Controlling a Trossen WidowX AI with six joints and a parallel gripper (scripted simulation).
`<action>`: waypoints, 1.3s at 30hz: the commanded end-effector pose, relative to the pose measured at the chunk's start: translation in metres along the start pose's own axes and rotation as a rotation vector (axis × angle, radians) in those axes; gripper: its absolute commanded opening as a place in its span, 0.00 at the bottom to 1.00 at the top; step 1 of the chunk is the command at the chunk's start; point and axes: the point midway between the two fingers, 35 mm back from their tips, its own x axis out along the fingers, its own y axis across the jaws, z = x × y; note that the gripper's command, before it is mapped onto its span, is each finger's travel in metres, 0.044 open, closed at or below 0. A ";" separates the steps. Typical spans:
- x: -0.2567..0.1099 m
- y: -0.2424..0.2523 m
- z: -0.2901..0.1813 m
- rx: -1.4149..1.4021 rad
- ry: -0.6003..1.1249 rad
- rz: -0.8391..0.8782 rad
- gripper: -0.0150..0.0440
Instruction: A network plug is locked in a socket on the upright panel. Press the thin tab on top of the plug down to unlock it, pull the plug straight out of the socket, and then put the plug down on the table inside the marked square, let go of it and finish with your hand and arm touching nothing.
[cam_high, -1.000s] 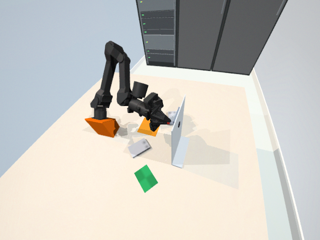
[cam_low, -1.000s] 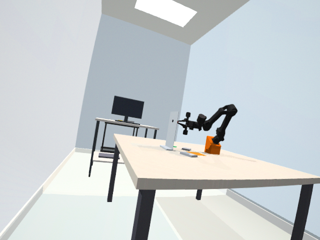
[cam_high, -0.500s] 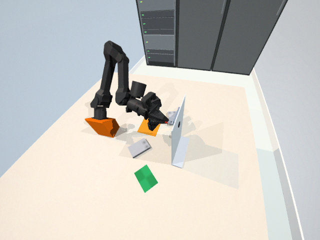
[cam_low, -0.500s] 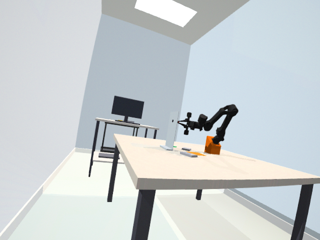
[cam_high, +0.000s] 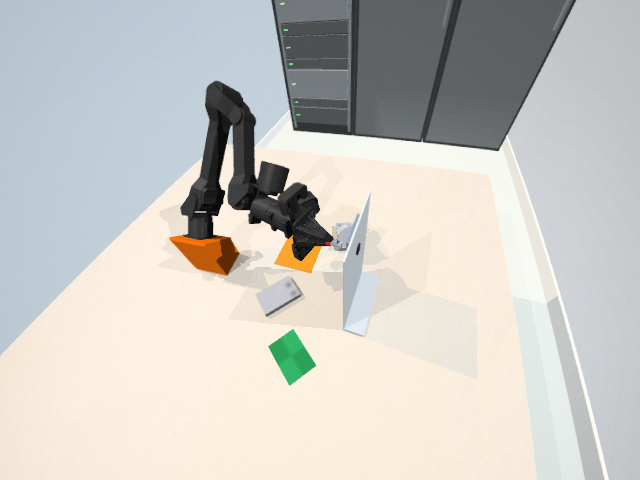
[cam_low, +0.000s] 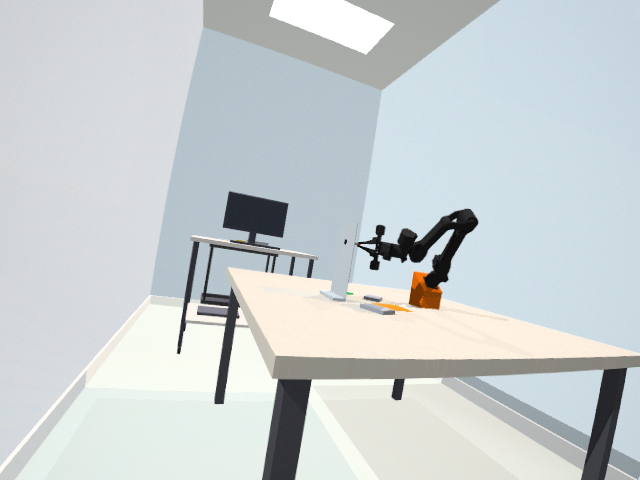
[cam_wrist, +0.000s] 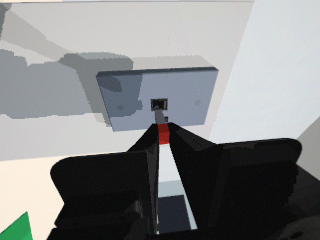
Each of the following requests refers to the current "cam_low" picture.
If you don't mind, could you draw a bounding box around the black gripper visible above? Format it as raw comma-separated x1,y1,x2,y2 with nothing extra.
357,225,386,271

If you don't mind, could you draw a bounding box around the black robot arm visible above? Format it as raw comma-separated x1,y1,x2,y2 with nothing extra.
381,209,478,289

